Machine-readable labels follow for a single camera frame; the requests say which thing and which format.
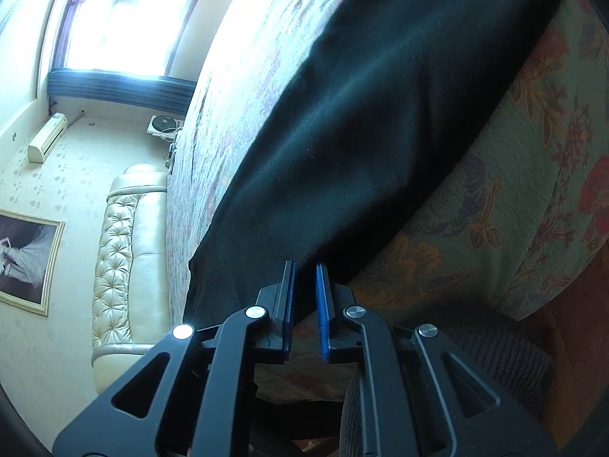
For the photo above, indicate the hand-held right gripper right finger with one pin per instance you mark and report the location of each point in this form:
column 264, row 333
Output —
column 323, row 309

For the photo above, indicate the framed wall picture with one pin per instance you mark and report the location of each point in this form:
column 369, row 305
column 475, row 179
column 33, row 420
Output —
column 24, row 257

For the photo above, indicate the dark blue curtain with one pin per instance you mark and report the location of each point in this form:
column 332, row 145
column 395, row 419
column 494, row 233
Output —
column 119, row 88

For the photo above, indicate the white wall air conditioner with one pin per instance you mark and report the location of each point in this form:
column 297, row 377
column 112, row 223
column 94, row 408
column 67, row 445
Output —
column 46, row 137

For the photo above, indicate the black pants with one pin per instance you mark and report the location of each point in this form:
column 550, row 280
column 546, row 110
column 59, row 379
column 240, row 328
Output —
column 361, row 128

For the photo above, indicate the white square fan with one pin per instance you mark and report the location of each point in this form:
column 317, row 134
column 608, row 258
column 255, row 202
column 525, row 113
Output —
column 163, row 125

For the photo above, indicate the floral bedspread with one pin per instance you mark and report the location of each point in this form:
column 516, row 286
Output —
column 499, row 209

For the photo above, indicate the cream tufted leather headboard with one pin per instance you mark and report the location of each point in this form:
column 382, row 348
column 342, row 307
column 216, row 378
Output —
column 123, row 266

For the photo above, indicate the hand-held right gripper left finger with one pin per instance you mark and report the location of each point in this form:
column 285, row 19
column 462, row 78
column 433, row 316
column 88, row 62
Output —
column 289, row 304

